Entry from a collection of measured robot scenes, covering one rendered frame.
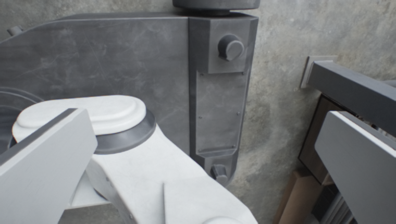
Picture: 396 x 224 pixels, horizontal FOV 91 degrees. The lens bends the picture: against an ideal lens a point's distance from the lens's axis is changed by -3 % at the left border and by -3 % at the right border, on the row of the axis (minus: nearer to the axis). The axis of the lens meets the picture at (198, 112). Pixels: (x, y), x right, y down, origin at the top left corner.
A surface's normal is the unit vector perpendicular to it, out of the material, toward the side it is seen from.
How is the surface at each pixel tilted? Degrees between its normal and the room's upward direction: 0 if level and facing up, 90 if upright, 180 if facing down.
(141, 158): 90
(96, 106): 90
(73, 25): 0
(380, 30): 0
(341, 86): 90
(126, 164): 90
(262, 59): 0
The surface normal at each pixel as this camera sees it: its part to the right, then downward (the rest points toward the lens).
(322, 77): -0.98, 0.08
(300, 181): 0.19, 0.51
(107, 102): 0.01, -0.86
